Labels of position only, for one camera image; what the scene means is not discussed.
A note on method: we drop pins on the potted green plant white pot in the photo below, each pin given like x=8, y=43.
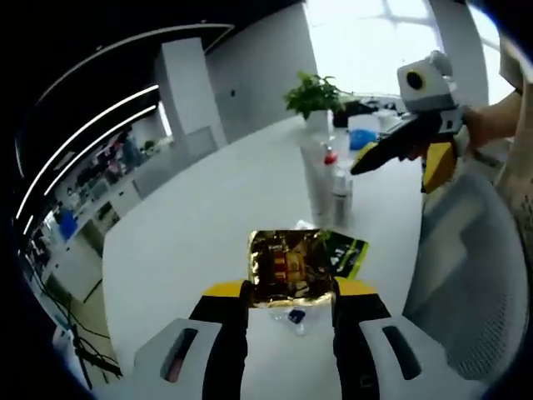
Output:
x=312, y=98

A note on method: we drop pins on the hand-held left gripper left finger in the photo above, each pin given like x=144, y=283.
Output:
x=225, y=341

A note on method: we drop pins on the large white skincare tube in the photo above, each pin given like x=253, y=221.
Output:
x=316, y=187

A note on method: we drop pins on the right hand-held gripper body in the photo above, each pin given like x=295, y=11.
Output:
x=429, y=87

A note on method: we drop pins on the blue crumpled object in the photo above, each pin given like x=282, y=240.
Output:
x=362, y=139

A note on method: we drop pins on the red capped skincare bottle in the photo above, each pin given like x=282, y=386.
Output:
x=330, y=160

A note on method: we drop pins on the white counter cabinet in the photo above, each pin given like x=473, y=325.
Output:
x=104, y=208

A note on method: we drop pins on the gold foil skincare sachet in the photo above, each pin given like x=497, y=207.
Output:
x=287, y=266

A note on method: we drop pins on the person's right hand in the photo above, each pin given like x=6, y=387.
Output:
x=483, y=127

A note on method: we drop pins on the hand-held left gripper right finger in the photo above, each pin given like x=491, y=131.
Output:
x=354, y=333

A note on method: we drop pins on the blue bin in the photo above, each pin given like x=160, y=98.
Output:
x=67, y=225

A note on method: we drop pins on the white red label skincare bottle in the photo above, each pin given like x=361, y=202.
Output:
x=343, y=196

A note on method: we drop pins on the clear skincare sachet dark print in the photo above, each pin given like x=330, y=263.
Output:
x=295, y=321

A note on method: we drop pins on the black green skincare sachet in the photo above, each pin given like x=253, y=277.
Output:
x=347, y=254

